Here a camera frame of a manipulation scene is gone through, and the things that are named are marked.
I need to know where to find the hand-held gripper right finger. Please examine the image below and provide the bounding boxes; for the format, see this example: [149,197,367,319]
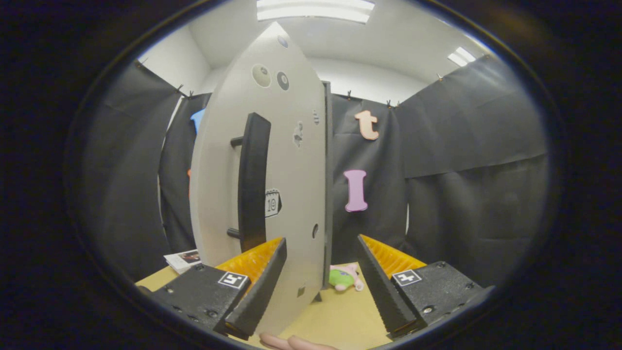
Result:
[357,234,496,338]

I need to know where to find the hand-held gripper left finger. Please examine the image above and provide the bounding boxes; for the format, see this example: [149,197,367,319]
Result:
[138,237,287,341]

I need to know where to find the light grey shoe cabinet door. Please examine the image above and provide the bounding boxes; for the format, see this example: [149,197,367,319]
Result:
[190,22,327,336]

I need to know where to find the green and pink plush toy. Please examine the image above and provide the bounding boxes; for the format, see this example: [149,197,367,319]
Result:
[329,263,364,292]

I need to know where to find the black backdrop cloth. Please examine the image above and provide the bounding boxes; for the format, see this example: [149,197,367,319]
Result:
[80,53,550,287]

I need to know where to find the small ceiling light panel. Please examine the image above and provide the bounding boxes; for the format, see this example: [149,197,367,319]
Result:
[447,46,477,67]

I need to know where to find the large ceiling light panel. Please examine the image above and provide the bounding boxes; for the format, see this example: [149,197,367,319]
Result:
[256,0,376,24]

